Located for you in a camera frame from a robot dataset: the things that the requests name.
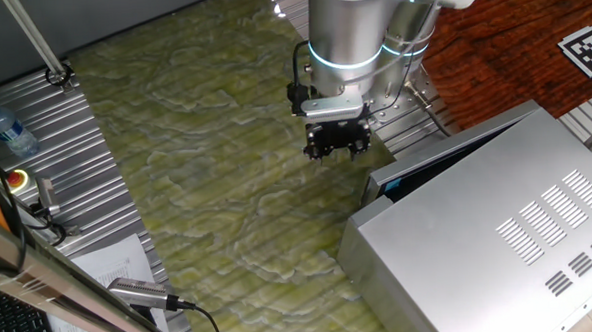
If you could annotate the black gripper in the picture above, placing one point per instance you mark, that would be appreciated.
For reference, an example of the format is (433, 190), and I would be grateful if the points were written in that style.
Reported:
(338, 134)

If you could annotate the microwave door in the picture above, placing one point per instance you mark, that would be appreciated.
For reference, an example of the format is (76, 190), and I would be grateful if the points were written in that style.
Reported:
(450, 146)

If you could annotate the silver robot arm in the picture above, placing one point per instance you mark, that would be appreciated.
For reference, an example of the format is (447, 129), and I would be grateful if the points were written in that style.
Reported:
(345, 29)

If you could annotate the silver microwave oven body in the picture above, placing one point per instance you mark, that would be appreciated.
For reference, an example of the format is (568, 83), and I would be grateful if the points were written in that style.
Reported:
(480, 258)

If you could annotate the grey conduit with metal connector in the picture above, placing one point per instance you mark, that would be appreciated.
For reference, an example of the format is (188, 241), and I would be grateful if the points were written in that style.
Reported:
(419, 95)

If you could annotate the green marble pattern mat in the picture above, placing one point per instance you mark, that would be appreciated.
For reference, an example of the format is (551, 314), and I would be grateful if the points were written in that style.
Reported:
(203, 215)

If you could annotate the brown wood grain mat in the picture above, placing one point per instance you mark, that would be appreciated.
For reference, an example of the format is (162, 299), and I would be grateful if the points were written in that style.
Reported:
(511, 51)

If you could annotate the printed paper sheet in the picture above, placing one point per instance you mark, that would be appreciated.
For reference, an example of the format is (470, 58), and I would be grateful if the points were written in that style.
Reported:
(120, 259)

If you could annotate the black white marker tag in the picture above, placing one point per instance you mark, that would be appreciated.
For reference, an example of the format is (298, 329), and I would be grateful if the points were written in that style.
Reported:
(591, 53)

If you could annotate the white stand pole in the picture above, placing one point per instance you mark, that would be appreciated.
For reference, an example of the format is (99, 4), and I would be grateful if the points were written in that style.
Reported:
(33, 37)

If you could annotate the red emergency stop button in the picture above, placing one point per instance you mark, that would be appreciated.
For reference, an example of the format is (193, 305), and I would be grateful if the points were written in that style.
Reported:
(15, 179)

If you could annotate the clear plastic water bottle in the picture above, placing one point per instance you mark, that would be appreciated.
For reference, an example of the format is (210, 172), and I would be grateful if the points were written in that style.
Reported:
(9, 131)

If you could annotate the silver camera mounting bracket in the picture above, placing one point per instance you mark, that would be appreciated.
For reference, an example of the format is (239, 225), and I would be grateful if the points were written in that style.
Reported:
(331, 108)

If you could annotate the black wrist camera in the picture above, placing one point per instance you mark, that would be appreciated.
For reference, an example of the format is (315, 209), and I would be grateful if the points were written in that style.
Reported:
(298, 98)

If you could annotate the silver ribbed camera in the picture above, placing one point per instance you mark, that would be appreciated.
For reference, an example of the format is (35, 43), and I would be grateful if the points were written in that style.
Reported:
(141, 293)

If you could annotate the metal frame bar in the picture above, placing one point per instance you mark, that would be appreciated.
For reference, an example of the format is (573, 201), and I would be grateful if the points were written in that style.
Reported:
(30, 277)

